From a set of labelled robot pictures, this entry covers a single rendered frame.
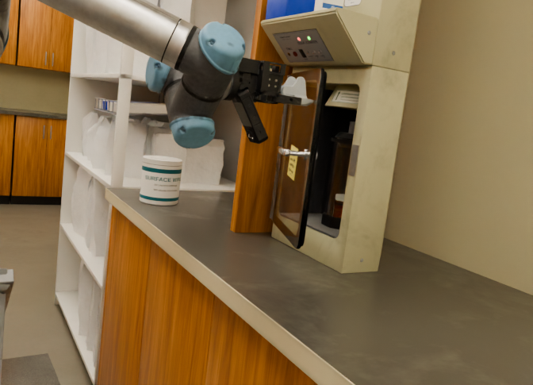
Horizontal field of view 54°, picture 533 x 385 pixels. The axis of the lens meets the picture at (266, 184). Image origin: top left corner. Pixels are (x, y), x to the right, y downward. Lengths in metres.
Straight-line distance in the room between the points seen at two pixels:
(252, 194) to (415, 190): 0.50
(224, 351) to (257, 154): 0.57
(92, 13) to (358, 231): 0.73
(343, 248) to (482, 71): 0.63
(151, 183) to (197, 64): 0.94
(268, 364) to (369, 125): 0.55
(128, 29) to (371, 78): 0.56
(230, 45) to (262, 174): 0.71
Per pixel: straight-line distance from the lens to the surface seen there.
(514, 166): 1.45
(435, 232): 1.60
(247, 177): 1.45
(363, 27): 1.17
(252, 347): 1.04
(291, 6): 1.32
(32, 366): 0.74
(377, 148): 1.21
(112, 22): 0.85
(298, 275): 1.17
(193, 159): 2.39
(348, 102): 1.27
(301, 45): 1.30
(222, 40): 0.82
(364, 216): 1.22
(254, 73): 1.07
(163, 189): 1.73
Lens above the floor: 1.28
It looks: 8 degrees down
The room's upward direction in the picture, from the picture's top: 7 degrees clockwise
